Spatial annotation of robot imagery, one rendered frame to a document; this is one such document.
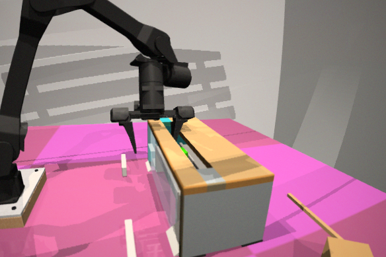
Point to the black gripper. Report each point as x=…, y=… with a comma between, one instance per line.
x=151, y=99

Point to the small green block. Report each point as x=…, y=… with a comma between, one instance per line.
x=184, y=151

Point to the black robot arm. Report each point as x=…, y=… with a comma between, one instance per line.
x=35, y=17

